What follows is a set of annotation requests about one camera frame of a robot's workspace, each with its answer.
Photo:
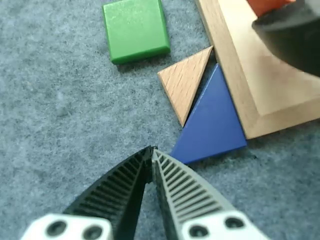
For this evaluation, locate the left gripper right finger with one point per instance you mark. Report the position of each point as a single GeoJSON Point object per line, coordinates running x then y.
{"type": "Point", "coordinates": [185, 195]}

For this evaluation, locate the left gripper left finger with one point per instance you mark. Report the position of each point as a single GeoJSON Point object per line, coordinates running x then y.
{"type": "Point", "coordinates": [117, 190]}

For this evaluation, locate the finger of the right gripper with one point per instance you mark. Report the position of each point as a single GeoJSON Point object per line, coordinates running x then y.
{"type": "Point", "coordinates": [292, 35]}

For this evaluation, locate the orange tangram piece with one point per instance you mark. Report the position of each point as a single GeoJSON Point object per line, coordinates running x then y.
{"type": "Point", "coordinates": [265, 6]}

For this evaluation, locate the square wooden tray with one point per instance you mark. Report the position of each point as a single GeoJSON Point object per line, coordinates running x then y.
{"type": "Point", "coordinates": [255, 75]}

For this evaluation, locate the blue triangle tangram piece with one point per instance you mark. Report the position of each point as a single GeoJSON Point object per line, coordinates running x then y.
{"type": "Point", "coordinates": [212, 125]}

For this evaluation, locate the natural wood triangle tangram piece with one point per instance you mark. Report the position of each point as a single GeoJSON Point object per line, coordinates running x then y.
{"type": "Point", "coordinates": [185, 80]}

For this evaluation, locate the green square tangram piece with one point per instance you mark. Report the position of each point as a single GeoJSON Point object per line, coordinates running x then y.
{"type": "Point", "coordinates": [136, 28]}

